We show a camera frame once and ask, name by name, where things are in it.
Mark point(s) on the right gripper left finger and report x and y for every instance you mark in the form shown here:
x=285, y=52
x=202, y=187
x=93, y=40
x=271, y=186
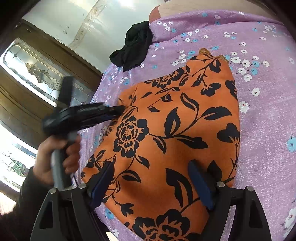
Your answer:
x=70, y=214

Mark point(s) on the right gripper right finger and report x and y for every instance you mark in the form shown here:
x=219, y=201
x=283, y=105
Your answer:
x=249, y=222

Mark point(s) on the orange black floral garment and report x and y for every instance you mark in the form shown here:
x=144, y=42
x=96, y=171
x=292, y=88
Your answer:
x=190, y=114

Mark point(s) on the dark sleeved left forearm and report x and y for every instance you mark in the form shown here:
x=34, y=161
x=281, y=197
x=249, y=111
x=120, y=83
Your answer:
x=18, y=224

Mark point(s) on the person's left hand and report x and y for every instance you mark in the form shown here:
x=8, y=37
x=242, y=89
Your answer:
x=42, y=168

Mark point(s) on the wooden glass panel door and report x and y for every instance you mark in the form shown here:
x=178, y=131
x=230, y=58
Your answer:
x=33, y=65

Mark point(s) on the purple floral bed sheet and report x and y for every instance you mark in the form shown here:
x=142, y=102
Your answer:
x=261, y=56

